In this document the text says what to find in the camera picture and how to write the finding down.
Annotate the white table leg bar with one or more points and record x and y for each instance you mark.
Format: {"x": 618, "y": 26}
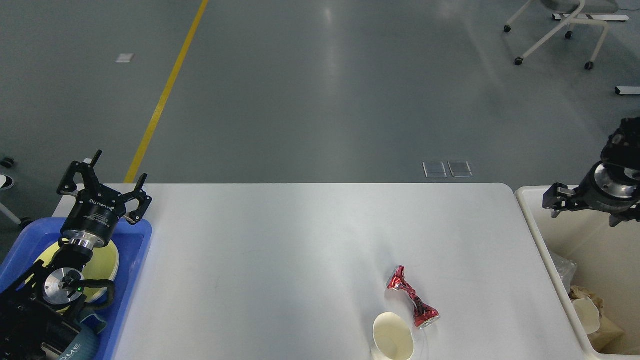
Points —
{"x": 627, "y": 90}

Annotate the blue-grey HOME mug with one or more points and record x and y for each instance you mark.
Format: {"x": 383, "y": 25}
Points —
{"x": 87, "y": 343}

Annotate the white paper cup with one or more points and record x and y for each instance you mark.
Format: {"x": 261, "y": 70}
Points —
{"x": 393, "y": 339}
{"x": 588, "y": 314}

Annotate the brown paper wrapper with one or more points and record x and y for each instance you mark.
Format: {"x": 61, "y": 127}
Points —
{"x": 577, "y": 292}

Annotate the beige plastic bin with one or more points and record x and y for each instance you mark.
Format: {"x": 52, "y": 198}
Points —
{"x": 608, "y": 264}

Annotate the red snack wrapper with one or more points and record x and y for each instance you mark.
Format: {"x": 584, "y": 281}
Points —
{"x": 423, "y": 315}

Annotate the brown paper bag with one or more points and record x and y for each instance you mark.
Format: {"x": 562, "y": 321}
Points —
{"x": 607, "y": 333}

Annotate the white far base bar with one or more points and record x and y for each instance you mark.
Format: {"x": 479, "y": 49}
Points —
{"x": 617, "y": 17}

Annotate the floor outlet cover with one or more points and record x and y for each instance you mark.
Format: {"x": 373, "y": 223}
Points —
{"x": 434, "y": 170}
{"x": 460, "y": 169}

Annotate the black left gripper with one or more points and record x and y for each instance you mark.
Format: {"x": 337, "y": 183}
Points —
{"x": 95, "y": 214}

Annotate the floor outlet cover left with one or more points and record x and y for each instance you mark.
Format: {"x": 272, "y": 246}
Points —
{"x": 434, "y": 170}

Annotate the floor outlet cover right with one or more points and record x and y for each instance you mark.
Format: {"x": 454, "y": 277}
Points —
{"x": 460, "y": 169}

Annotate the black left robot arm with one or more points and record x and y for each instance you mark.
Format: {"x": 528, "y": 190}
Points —
{"x": 32, "y": 330}

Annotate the white floor marker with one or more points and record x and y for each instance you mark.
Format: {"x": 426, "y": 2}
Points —
{"x": 124, "y": 58}

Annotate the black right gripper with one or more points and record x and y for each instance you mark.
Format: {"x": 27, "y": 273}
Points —
{"x": 608, "y": 188}

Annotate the aluminium foil tray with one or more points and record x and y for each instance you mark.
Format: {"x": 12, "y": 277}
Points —
{"x": 565, "y": 268}

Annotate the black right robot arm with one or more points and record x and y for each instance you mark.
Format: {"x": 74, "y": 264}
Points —
{"x": 623, "y": 147}

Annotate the white rolling chair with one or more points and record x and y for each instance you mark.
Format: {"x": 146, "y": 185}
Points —
{"x": 575, "y": 8}

